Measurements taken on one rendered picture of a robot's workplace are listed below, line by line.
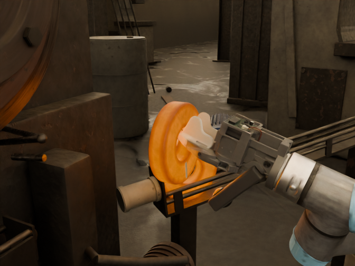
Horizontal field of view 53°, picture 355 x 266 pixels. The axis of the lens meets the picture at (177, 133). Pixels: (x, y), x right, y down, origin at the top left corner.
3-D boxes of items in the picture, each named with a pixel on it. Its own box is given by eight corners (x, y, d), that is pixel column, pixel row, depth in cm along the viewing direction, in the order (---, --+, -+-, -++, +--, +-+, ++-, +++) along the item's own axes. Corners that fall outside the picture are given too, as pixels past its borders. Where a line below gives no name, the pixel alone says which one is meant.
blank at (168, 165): (143, 115, 60) (161, 118, 59) (186, 92, 73) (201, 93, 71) (151, 196, 66) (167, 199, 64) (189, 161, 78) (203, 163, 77)
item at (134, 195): (118, 206, 84) (113, 183, 82) (152, 193, 88) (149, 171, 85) (127, 218, 79) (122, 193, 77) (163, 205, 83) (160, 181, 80)
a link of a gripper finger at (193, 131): (179, 104, 66) (223, 124, 63) (171, 132, 69) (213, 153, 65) (170, 107, 64) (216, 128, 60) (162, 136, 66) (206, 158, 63)
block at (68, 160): (36, 262, 76) (21, 157, 69) (64, 242, 83) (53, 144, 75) (75, 278, 71) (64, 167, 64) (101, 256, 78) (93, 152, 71)
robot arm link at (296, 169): (301, 192, 63) (291, 212, 56) (277, 180, 65) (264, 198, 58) (319, 155, 60) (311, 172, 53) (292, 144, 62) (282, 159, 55)
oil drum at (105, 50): (75, 133, 341) (66, 36, 314) (113, 119, 392) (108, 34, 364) (127, 143, 315) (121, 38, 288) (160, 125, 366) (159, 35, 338)
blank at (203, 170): (178, 207, 91) (184, 213, 88) (142, 169, 83) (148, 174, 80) (220, 164, 93) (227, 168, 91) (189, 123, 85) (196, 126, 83)
